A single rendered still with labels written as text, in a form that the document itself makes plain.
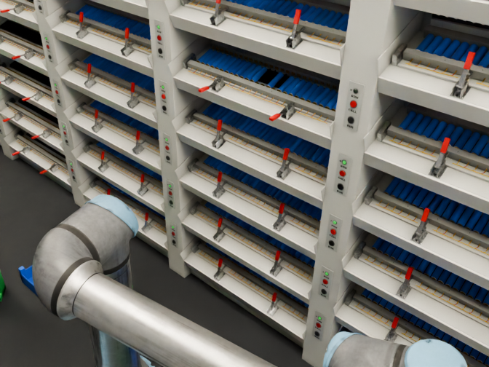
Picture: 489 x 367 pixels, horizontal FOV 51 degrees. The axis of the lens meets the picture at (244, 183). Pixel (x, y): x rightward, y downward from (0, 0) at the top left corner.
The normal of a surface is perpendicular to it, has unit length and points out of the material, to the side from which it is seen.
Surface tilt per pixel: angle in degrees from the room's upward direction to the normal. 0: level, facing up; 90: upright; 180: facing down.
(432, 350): 10
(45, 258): 29
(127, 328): 56
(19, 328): 0
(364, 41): 90
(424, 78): 21
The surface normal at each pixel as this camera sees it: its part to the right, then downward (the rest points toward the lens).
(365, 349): -0.21, -0.80
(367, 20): -0.65, 0.42
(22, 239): 0.03, -0.83
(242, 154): -0.21, -0.63
